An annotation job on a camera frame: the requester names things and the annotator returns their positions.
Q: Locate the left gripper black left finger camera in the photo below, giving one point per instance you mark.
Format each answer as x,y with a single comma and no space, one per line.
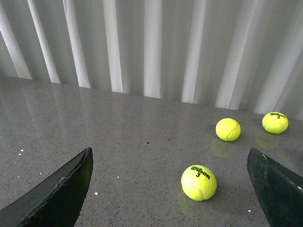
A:
57,200

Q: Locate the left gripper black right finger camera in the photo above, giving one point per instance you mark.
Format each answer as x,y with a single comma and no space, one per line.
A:
278,190

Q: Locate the far yellow Wilson tennis ball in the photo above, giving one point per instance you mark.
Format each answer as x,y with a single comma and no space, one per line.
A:
275,122

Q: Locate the yellow wilson tennis ball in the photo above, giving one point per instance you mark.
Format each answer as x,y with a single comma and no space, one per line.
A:
275,122
198,183

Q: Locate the near yellow Wilson tennis ball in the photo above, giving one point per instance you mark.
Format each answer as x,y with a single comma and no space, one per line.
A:
198,183

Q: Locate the middle yellow tennis ball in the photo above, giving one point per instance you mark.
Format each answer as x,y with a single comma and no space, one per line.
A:
228,129

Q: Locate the white pleated curtain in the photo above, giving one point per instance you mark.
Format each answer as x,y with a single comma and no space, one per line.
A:
234,54

